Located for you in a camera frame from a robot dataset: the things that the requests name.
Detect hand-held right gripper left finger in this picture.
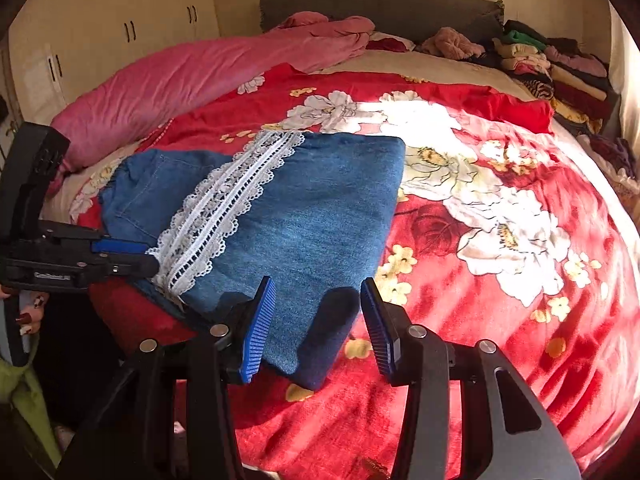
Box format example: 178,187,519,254
57,276,277,480

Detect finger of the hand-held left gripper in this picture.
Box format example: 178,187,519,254
87,254,160,280
42,224,152,257

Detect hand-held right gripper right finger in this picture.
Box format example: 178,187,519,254
360,277,582,480

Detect blue pants with lace trim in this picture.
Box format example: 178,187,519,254
97,130,407,392

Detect person's left hand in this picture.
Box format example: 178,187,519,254
0,284,51,337

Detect red floral blanket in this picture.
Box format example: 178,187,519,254
70,62,640,480

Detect pink quilt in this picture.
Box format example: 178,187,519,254
47,11,376,196

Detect green cloth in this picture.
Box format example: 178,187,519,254
0,332,63,468

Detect cream wardrobe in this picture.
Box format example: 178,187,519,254
0,0,221,126

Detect cream blanket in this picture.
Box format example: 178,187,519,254
320,50,526,98

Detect floral cloth with lace edge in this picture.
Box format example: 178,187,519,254
575,132,640,202

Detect dark red cloth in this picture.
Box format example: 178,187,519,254
365,35,416,53

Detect purple cloth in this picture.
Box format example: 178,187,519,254
580,135,637,181

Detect pink fluffy cloth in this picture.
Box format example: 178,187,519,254
417,26,486,61

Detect pile of folded clothes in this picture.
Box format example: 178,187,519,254
492,19,618,133

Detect grey headboard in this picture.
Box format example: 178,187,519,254
259,0,506,46

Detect cream curtain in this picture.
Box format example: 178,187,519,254
607,0,640,161

